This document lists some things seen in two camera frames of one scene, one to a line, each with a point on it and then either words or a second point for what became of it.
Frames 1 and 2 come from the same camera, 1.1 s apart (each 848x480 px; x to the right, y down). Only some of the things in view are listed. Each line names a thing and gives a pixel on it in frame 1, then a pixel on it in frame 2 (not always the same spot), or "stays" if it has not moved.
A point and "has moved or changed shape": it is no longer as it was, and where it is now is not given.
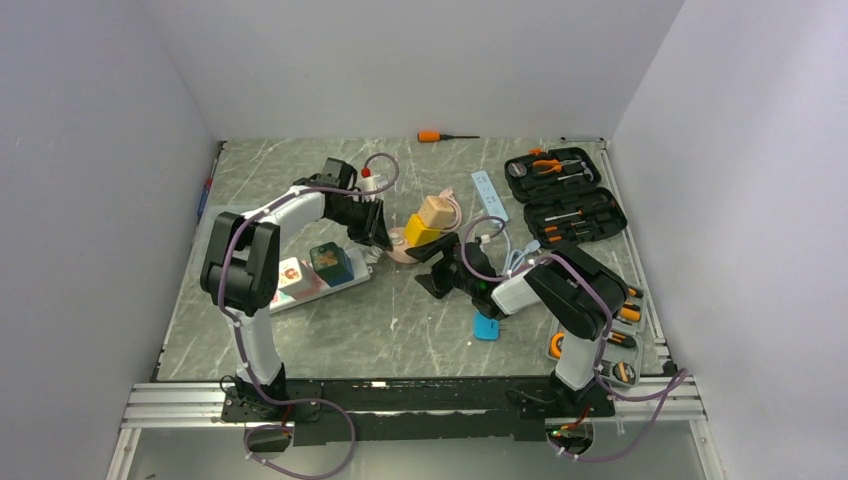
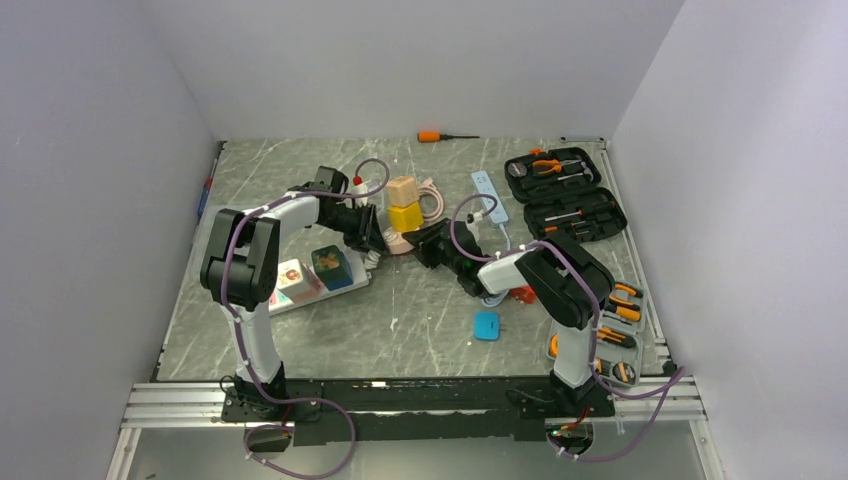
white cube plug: (288, 272) stays
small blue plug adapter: (485, 328) stays
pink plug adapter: (310, 283) stays
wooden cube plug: (436, 213) has moved or changed shape
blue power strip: (488, 195) stays
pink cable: (448, 193) -> (429, 186)
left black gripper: (373, 233) stays
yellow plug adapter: (416, 232) has moved or changed shape
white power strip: (361, 273) stays
